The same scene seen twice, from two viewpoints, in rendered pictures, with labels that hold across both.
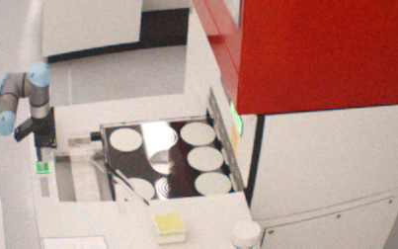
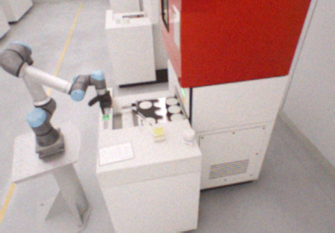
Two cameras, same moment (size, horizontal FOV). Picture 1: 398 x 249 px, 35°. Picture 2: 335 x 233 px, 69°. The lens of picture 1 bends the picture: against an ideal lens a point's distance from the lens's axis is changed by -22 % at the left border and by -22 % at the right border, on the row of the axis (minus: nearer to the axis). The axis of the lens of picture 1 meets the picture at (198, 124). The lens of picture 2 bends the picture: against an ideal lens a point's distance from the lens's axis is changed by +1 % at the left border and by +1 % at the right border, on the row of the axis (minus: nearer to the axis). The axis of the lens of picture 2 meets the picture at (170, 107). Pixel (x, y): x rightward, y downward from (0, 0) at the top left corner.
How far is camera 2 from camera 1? 40 cm
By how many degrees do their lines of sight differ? 4
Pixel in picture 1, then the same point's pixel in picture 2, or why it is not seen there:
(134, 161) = (148, 111)
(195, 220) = (169, 131)
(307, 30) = (210, 47)
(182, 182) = (165, 117)
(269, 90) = (193, 77)
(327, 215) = (227, 132)
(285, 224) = (208, 134)
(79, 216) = (121, 134)
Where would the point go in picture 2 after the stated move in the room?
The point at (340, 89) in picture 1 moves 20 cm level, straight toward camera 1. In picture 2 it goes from (226, 74) to (223, 90)
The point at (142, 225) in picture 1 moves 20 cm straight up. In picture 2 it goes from (149, 134) to (146, 110)
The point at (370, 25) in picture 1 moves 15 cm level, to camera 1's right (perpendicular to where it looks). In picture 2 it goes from (245, 37) to (272, 37)
